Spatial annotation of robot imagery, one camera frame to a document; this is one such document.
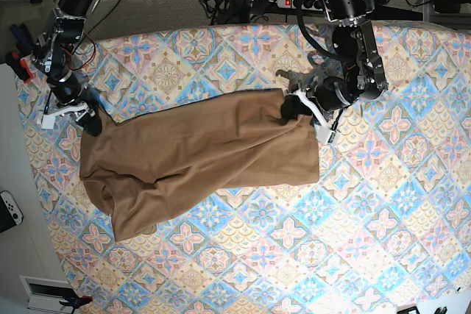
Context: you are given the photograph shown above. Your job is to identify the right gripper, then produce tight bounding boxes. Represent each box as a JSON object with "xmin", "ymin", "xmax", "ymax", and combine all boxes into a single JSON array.
[{"xmin": 38, "ymin": 71, "xmax": 102, "ymax": 137}]

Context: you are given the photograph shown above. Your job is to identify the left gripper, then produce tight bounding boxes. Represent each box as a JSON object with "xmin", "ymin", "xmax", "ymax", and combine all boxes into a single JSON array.
[{"xmin": 280, "ymin": 76, "xmax": 355, "ymax": 144}]

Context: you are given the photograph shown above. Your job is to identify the brown t-shirt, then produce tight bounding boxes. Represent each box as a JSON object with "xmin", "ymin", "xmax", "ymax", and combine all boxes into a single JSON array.
[{"xmin": 79, "ymin": 89, "xmax": 319, "ymax": 241}]

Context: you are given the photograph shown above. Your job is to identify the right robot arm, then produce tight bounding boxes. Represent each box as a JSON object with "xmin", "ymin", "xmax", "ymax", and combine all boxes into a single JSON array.
[{"xmin": 31, "ymin": 0, "xmax": 102, "ymax": 137}]

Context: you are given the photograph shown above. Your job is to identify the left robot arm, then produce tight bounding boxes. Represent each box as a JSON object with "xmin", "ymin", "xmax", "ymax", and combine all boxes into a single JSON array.
[{"xmin": 281, "ymin": 0, "xmax": 389, "ymax": 144}]

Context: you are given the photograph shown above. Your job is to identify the red black clamp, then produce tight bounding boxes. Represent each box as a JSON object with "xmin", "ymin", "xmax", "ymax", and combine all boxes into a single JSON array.
[{"xmin": 5, "ymin": 51, "xmax": 32, "ymax": 83}]

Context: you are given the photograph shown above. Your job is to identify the white power strip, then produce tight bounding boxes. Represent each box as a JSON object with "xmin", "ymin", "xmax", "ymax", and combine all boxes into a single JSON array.
[{"xmin": 275, "ymin": 0, "xmax": 328, "ymax": 12}]

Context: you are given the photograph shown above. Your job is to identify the blue black clamp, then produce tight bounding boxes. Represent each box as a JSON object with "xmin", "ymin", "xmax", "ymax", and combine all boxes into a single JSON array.
[{"xmin": 9, "ymin": 24, "xmax": 35, "ymax": 56}]

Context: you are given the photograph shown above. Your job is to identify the game console controller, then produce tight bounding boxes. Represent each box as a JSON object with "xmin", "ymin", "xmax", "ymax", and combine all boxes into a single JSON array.
[{"xmin": 0, "ymin": 190, "xmax": 24, "ymax": 232}]

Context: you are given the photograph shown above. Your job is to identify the white box with window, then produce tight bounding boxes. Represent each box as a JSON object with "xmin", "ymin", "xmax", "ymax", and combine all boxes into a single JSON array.
[{"xmin": 20, "ymin": 275, "xmax": 75, "ymax": 313}]

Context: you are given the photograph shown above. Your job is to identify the orange black bottom clamp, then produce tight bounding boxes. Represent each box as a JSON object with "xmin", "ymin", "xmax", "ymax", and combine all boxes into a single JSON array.
[{"xmin": 59, "ymin": 296, "xmax": 93, "ymax": 313}]

